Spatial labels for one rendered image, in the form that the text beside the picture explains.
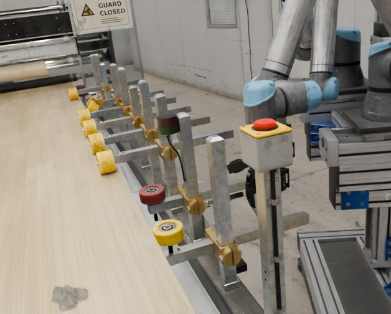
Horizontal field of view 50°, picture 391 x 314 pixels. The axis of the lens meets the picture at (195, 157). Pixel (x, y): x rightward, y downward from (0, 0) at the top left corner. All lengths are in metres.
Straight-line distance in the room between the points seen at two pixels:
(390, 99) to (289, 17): 0.42
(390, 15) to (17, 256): 1.09
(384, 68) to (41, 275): 1.07
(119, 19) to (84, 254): 2.85
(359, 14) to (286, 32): 3.16
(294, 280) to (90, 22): 2.52
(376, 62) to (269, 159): 0.71
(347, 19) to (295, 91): 3.39
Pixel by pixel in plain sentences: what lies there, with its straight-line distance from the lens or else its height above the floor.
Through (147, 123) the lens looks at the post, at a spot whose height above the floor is 1.00.
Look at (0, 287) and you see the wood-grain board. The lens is 1.07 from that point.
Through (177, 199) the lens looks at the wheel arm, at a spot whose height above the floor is 0.86.
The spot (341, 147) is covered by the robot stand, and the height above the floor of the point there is 0.97.
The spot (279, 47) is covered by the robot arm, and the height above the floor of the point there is 1.31.
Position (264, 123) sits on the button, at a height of 1.23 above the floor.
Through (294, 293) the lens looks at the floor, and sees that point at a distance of 2.31.
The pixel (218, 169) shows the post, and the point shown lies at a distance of 1.03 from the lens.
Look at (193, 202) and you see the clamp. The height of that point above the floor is 0.87.
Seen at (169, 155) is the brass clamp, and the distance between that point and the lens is 1.49.
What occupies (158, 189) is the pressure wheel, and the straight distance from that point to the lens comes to 1.33.
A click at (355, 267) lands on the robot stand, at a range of 2.15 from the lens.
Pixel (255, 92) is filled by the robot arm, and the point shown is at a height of 1.24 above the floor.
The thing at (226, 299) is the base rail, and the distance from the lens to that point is 1.18.
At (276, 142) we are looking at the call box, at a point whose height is 1.20.
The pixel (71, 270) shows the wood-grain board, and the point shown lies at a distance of 1.04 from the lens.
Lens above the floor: 1.45
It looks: 20 degrees down
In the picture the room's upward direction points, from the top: 7 degrees counter-clockwise
